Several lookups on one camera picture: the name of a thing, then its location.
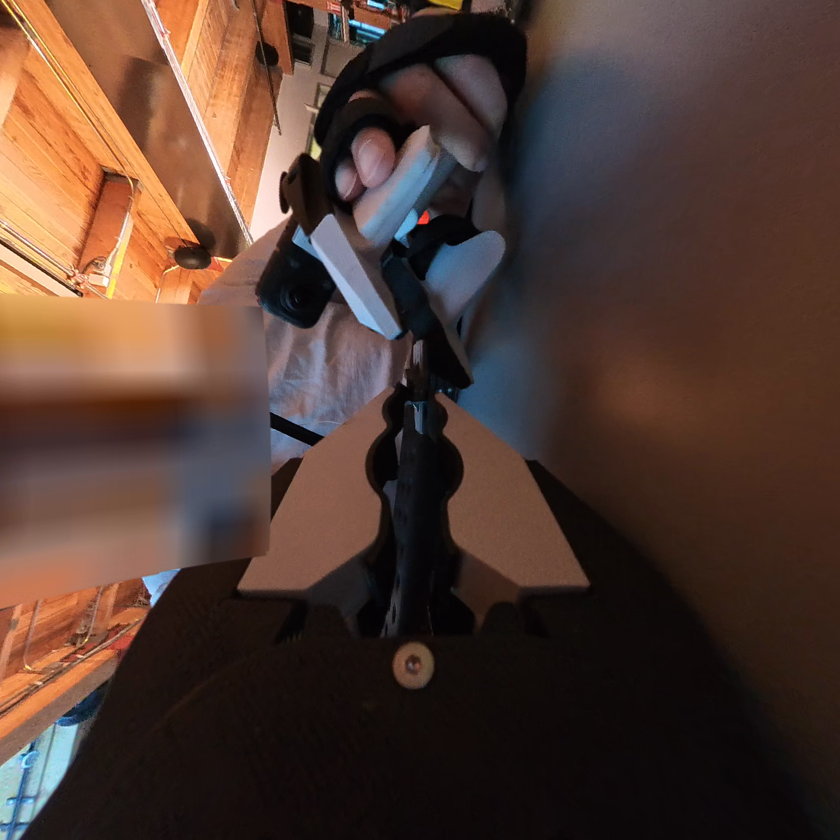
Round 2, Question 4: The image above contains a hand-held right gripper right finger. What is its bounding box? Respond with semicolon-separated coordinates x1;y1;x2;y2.
435;392;591;616

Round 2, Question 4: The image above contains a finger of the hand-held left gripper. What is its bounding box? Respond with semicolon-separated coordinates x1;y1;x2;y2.
410;230;508;389
307;215;434;342

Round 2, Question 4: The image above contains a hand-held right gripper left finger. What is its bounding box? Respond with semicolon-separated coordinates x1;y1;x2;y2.
236;387;397;619

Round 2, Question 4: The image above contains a grey toy track chain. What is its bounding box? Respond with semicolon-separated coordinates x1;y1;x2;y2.
402;338;442;442

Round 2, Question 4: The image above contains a grey desk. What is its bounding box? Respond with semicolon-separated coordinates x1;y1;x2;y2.
459;0;840;840

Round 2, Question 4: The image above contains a person's left hand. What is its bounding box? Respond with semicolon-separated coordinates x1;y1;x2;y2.
333;52;511;204

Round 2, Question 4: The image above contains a black strap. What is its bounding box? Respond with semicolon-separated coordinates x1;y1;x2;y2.
269;412;326;446

